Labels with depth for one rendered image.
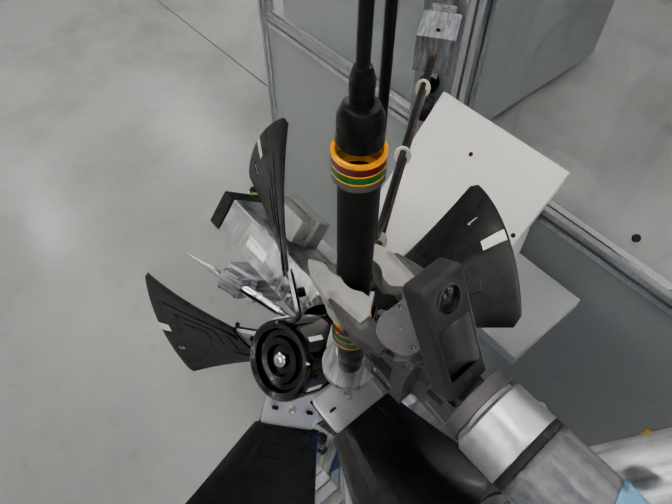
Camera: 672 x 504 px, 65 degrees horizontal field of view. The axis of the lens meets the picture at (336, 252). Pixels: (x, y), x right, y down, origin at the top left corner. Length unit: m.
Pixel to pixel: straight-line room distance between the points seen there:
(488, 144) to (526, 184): 0.09
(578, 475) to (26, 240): 2.64
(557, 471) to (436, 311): 0.15
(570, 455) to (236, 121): 2.83
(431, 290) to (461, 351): 0.07
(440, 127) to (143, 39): 3.18
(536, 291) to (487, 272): 0.71
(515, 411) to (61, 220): 2.59
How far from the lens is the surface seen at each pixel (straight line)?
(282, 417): 0.88
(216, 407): 2.11
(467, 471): 0.79
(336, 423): 0.78
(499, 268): 0.65
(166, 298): 0.99
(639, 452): 0.59
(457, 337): 0.44
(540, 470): 0.45
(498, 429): 0.45
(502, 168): 0.91
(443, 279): 0.41
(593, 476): 0.46
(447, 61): 1.03
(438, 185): 0.95
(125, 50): 3.90
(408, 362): 0.47
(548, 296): 1.36
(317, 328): 0.78
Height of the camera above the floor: 1.92
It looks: 52 degrees down
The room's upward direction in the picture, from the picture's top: straight up
